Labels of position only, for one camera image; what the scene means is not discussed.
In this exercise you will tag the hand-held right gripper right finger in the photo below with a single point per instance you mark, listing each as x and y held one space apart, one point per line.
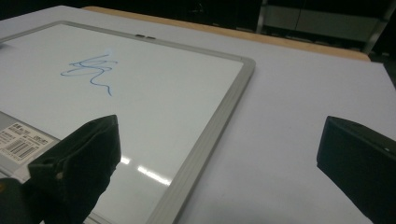
358 161

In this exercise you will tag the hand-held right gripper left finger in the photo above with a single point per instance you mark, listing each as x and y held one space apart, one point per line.
77 161

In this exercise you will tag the grey framed whiteboard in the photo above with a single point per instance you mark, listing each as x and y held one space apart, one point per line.
162 102

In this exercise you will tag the white barcode label sticker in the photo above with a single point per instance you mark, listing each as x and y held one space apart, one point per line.
21 143

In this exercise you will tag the white table cover sheet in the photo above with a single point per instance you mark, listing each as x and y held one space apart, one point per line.
295 99

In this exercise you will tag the blue marker scribble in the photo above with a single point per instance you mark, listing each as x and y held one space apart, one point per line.
93 67

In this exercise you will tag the grey metal shelf rack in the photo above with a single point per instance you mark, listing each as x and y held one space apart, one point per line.
327 21

